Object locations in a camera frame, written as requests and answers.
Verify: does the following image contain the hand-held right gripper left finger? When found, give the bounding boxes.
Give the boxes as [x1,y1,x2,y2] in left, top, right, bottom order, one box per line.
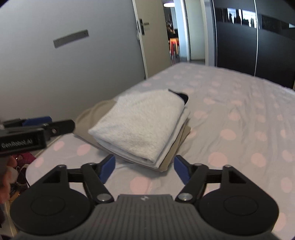
[43,154,116,204]

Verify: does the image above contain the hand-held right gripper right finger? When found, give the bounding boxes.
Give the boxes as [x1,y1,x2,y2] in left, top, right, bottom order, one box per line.
[174,155,249,204]

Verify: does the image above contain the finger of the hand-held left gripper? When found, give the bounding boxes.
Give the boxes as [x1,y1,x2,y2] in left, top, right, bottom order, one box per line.
[3,116,52,128]
[43,119,75,137]

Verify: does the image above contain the grey fleece sweatshirt navy cuffs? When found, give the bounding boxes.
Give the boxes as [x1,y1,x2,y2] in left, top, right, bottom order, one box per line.
[88,89,191,169]

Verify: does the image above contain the person's left hand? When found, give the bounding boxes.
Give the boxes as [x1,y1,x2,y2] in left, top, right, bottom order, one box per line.
[0,157,18,205]

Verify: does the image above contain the folded beige pants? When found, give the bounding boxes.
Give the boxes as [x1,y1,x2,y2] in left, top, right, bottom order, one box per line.
[73,99,192,173]

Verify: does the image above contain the patterned sneaker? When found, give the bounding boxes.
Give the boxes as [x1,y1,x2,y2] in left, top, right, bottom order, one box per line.
[10,165,29,199]

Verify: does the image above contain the bed with polka dot sheet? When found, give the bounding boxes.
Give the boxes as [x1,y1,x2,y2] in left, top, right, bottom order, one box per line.
[25,62,295,233]

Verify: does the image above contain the orange stool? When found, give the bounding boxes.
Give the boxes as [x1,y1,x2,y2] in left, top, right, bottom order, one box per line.
[169,38,181,64]

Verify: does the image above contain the beige room door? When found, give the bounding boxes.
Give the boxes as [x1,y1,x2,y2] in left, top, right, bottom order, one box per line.
[132,0,172,80]

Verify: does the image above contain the black sliding door wardrobe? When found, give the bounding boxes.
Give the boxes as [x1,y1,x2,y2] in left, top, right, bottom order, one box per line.
[212,0,295,87]

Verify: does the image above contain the black door handle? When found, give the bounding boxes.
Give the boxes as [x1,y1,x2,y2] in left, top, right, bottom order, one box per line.
[137,18,150,35]

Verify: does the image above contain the white door frame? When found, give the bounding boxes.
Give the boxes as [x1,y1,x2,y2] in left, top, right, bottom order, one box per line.
[182,0,216,67]

